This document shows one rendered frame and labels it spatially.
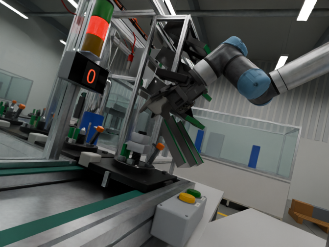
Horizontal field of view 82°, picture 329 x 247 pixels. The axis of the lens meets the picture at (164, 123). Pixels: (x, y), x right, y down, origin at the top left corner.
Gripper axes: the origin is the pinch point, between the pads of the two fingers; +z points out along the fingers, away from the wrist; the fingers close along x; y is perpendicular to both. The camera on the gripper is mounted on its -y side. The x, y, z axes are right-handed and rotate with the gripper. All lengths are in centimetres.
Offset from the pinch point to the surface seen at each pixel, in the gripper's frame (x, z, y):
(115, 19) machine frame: 75, -1, -135
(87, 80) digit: -19.6, 3.7, -8.3
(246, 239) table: 12, -2, 49
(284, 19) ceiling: 575, -378, -241
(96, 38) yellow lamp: -20.3, -4.5, -15.9
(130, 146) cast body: -2.2, 10.2, 7.2
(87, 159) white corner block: -12.0, 19.4, 5.9
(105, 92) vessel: 59, 36, -65
